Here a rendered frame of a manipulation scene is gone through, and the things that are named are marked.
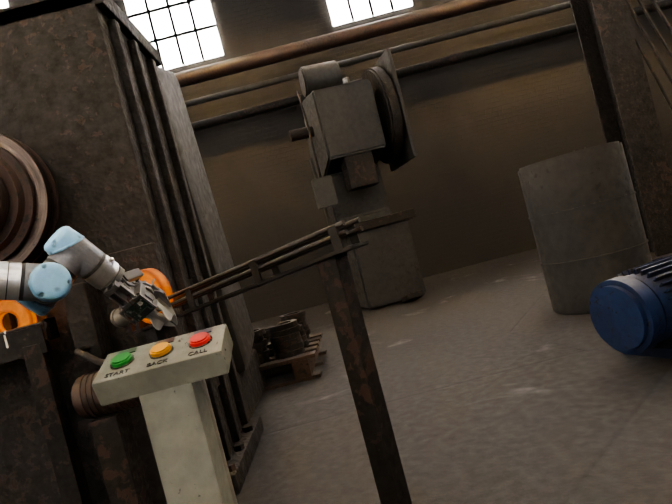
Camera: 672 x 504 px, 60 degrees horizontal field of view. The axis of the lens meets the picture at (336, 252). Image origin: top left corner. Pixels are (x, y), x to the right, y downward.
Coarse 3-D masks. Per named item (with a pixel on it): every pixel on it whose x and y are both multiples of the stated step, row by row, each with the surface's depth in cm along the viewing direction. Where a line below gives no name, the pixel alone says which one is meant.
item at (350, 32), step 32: (480, 0) 714; (512, 0) 721; (352, 32) 713; (384, 32) 718; (544, 32) 758; (224, 64) 712; (256, 64) 716; (416, 64) 759; (448, 64) 760; (224, 96) 739
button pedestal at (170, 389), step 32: (192, 352) 105; (224, 352) 105; (96, 384) 103; (128, 384) 104; (160, 384) 104; (192, 384) 105; (160, 416) 105; (192, 416) 105; (160, 448) 105; (192, 448) 105; (192, 480) 105; (224, 480) 109
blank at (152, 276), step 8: (144, 272) 163; (152, 272) 162; (160, 272) 163; (144, 280) 163; (152, 280) 161; (160, 280) 161; (160, 288) 160; (168, 288) 162; (160, 312) 162; (144, 320) 166
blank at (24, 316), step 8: (0, 304) 181; (8, 304) 181; (16, 304) 181; (0, 312) 181; (8, 312) 181; (16, 312) 181; (24, 312) 181; (32, 312) 182; (0, 320) 183; (24, 320) 181; (32, 320) 181; (0, 328) 182
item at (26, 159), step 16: (0, 144) 178; (16, 144) 178; (32, 160) 178; (32, 176) 178; (48, 192) 181; (48, 208) 178; (48, 224) 182; (32, 240) 178; (16, 256) 178; (32, 256) 184
